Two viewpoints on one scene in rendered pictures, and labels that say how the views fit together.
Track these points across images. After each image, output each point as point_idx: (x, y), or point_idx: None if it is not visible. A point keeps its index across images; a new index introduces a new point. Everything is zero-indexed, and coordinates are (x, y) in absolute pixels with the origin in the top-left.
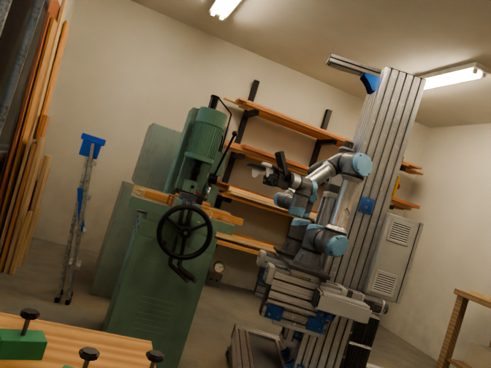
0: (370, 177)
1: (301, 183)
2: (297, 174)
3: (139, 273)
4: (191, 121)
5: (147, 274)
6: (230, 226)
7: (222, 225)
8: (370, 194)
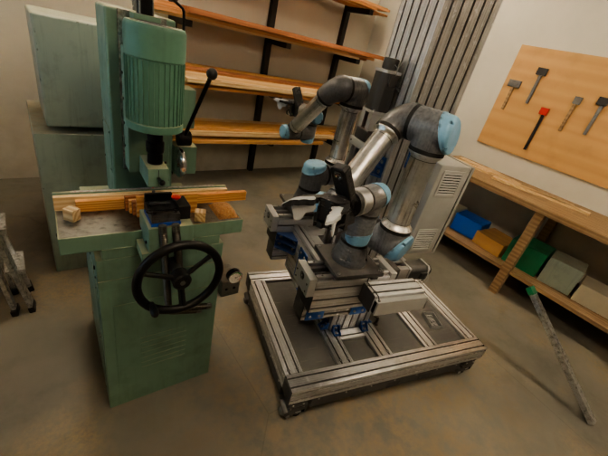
0: None
1: (373, 205)
2: (367, 192)
3: (125, 320)
4: (110, 40)
5: (137, 316)
6: (237, 222)
7: (225, 224)
8: None
